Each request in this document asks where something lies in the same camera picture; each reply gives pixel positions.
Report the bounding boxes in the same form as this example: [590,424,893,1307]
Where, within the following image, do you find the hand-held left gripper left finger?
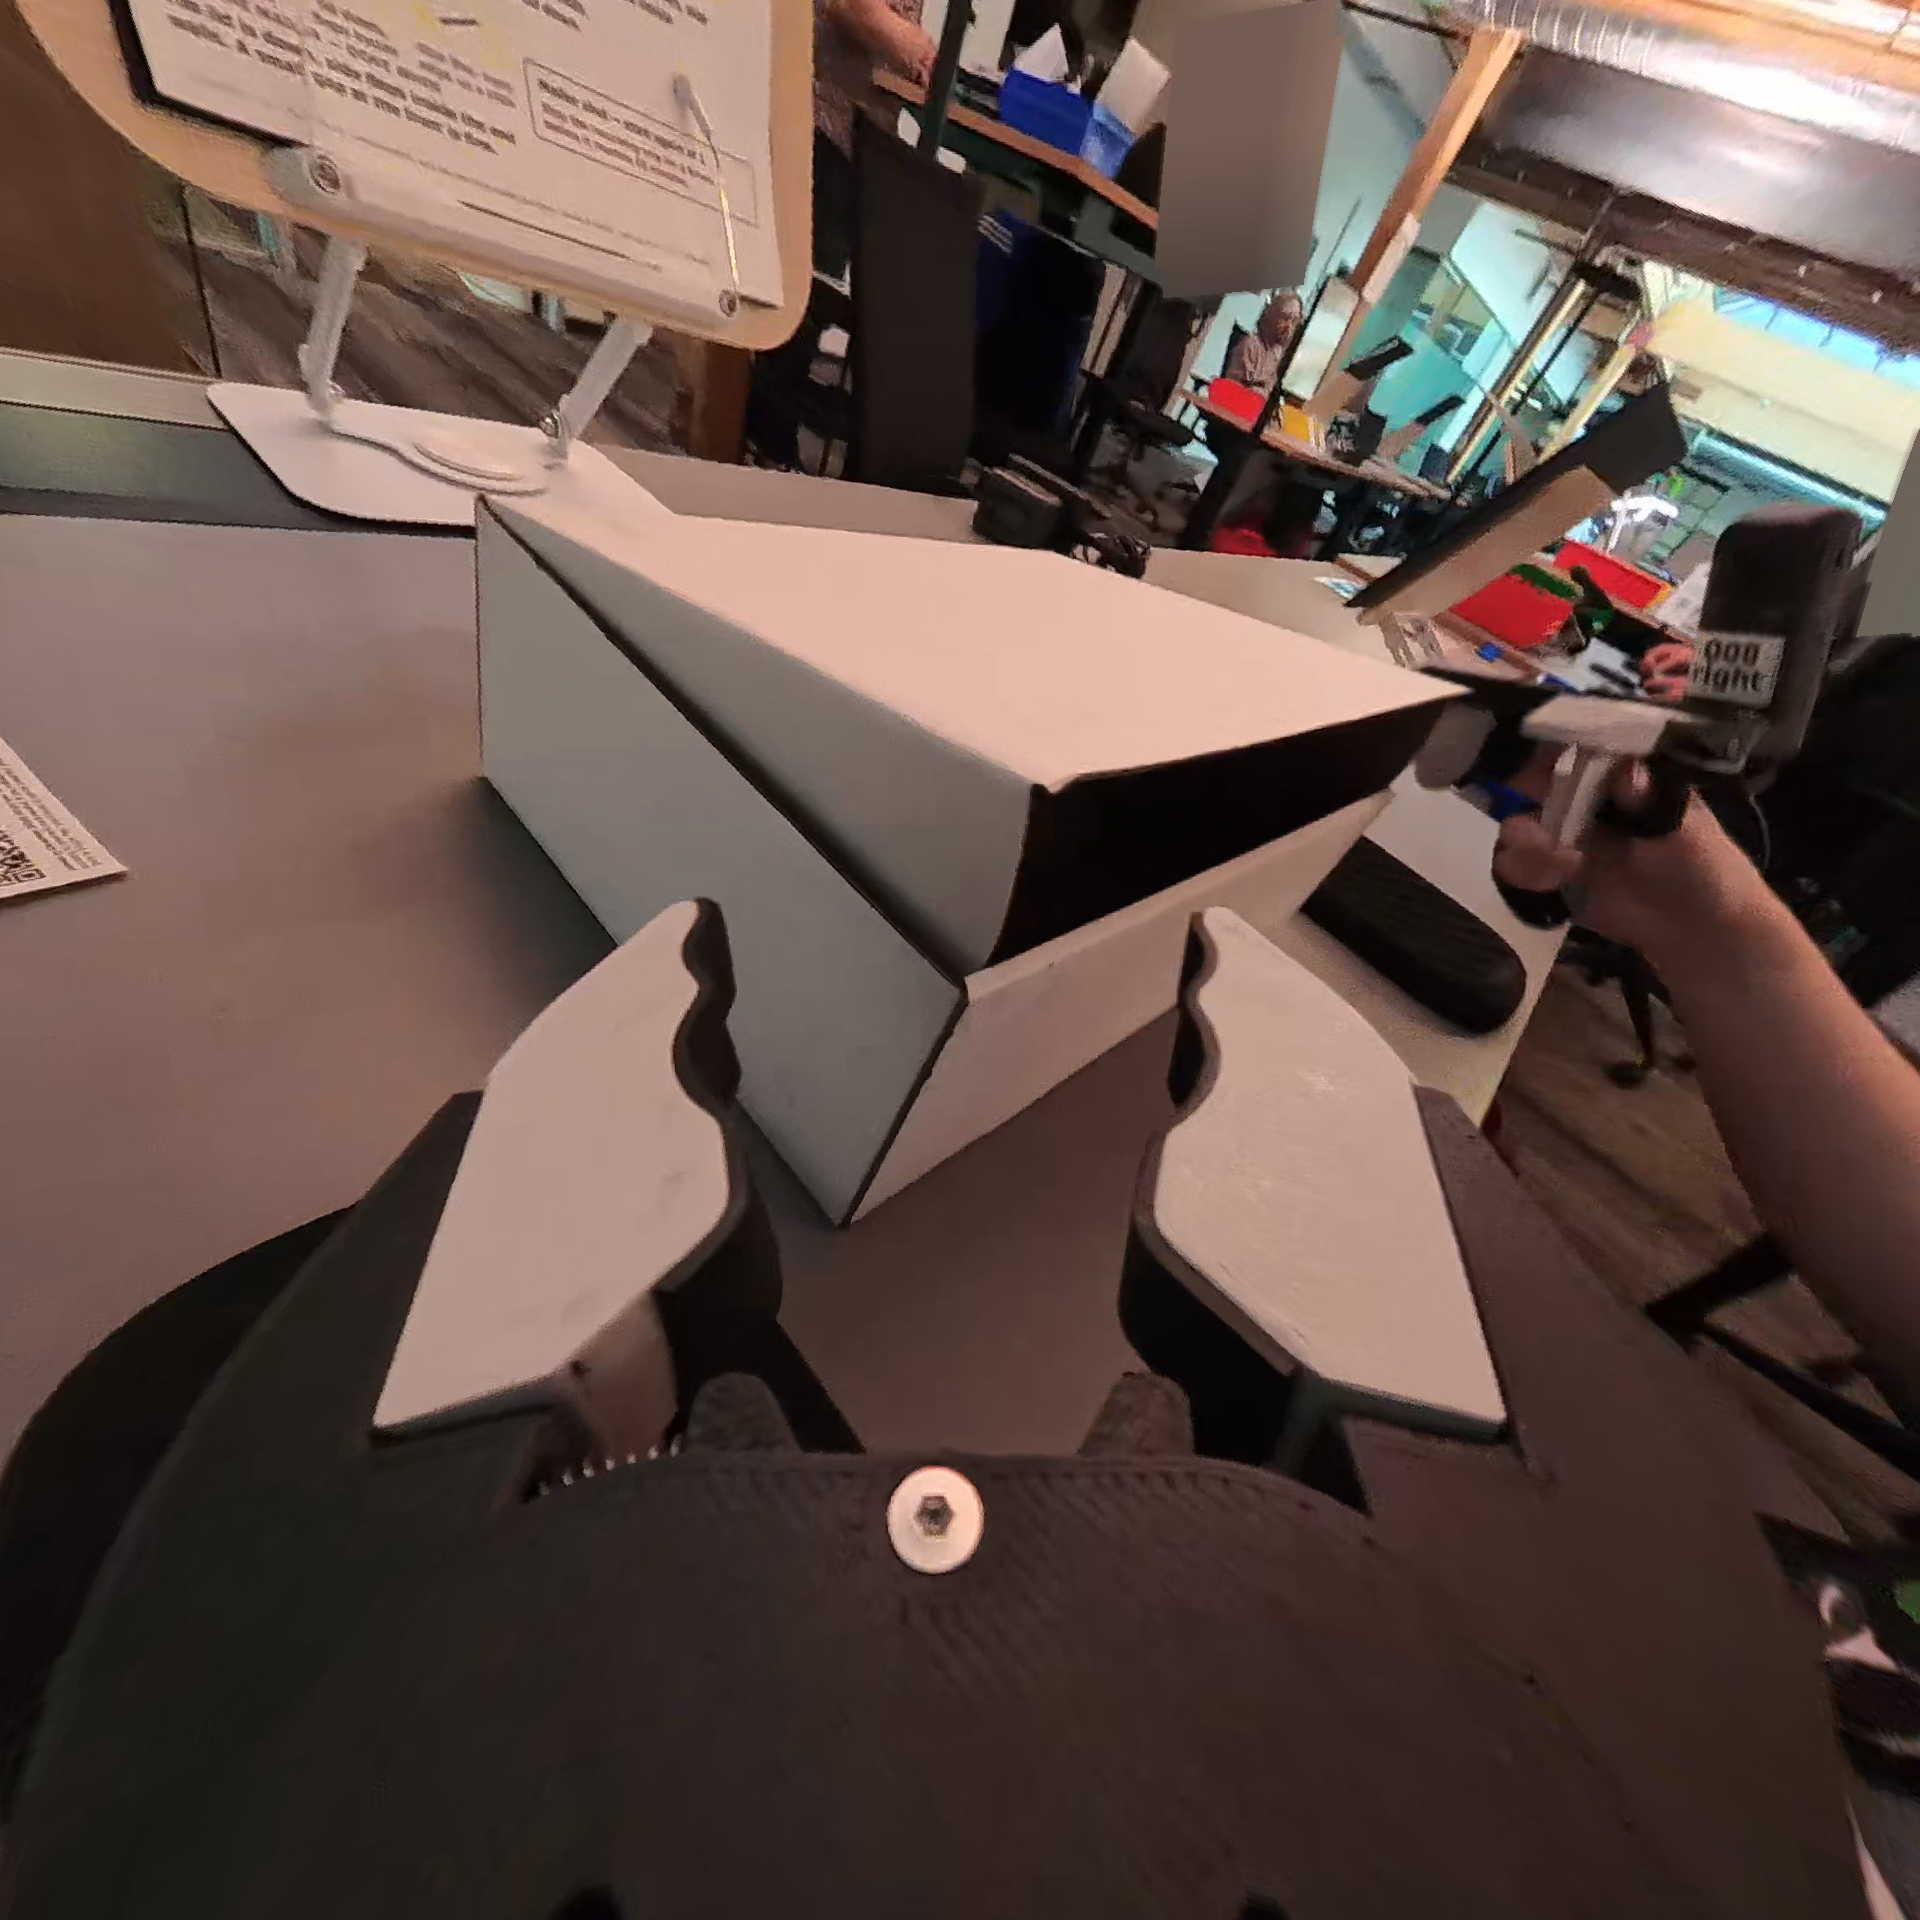
[373,900,783,1442]

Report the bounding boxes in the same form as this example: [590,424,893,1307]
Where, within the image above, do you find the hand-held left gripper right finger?
[1118,908,1508,1466]

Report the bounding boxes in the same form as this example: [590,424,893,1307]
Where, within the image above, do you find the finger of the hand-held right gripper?
[1414,697,1530,823]

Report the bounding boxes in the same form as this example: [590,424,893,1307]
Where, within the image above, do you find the white cardboard box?
[477,497,1470,1230]

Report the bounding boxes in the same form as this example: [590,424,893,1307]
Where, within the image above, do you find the person's right forearm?
[1658,863,1920,1391]

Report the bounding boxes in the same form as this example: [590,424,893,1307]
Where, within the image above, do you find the person's right hand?
[1492,751,1790,982]

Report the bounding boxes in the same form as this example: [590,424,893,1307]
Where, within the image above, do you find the red plastic bin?
[1451,560,1580,649]

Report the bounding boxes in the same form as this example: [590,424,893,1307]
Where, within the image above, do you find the black textured case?
[1298,836,1530,1041]

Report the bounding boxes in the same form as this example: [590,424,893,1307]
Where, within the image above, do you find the wooden beam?
[1347,28,1526,384]

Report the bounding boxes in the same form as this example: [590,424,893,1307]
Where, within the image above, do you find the printed paper card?
[0,737,130,906]

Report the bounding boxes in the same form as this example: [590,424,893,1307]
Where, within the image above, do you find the grey partition board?
[1151,0,1347,304]

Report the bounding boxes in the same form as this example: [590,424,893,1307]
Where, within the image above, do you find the black upright panel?
[853,112,987,494]

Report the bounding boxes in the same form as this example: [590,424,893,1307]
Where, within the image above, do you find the green-framed wooden desk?
[874,72,1166,290]

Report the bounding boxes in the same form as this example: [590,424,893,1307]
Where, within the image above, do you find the blue plastic bin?
[996,67,1135,178]

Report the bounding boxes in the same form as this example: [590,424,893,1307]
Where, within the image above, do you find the printed instruction sheet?
[119,0,792,314]

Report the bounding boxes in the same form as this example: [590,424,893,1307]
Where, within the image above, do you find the small grey action camera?
[972,465,1076,551]

